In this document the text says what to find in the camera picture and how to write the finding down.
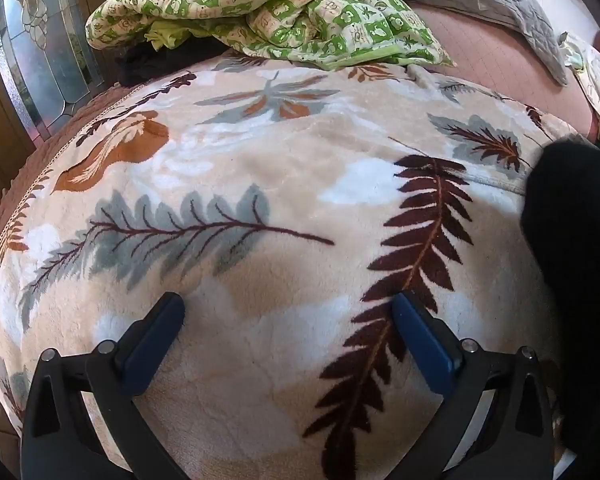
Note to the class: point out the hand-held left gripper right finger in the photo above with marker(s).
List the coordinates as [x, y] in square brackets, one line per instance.
[420, 340]

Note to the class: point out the black pants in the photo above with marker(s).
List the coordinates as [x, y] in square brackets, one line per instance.
[575, 240]

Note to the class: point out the stained glass door panel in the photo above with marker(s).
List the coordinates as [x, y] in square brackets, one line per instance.
[45, 60]

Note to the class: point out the beige leaf-print fleece blanket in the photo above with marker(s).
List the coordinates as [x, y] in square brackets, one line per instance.
[260, 280]

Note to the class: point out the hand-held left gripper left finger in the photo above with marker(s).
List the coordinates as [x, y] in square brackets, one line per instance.
[150, 340]

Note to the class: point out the green checked quilt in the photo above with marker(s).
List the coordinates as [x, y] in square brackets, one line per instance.
[300, 15]

